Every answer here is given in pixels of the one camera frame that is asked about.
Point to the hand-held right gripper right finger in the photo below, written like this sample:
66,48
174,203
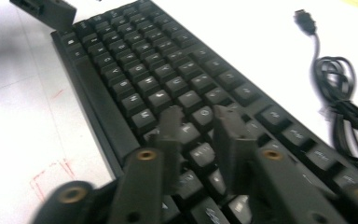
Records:
234,155

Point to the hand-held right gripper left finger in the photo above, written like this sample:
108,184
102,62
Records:
171,149

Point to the black keyboard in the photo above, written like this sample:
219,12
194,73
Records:
136,71

